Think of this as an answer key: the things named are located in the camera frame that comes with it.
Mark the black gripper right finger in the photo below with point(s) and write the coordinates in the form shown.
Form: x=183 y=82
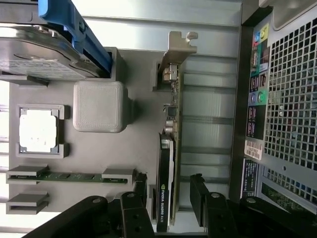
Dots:
x=213 y=218

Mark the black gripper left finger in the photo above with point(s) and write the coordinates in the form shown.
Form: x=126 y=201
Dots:
x=135 y=218

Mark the grey printed parts rack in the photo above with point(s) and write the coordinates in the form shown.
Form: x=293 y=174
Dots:
x=104 y=153

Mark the green RAM stick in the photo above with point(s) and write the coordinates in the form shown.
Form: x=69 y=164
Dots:
x=74 y=177

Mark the silver CPU chip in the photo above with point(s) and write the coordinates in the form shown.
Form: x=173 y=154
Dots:
x=38 y=130

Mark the open PC tower case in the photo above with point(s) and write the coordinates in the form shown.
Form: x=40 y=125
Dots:
x=292 y=74

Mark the silver hard disk drive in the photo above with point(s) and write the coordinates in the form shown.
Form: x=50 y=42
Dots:
x=37 y=57

